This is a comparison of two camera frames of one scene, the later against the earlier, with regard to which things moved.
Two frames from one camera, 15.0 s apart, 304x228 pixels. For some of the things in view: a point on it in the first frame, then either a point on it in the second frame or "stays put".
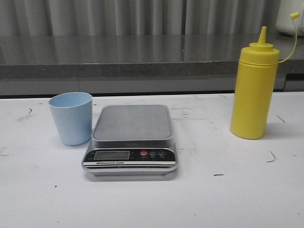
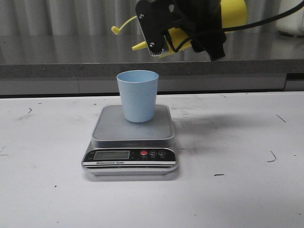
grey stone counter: (52, 64) stays put
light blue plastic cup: (73, 112) to (138, 89)
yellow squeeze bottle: (257, 85) to (234, 12)
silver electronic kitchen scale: (129, 140) stays put
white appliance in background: (284, 24) stays put
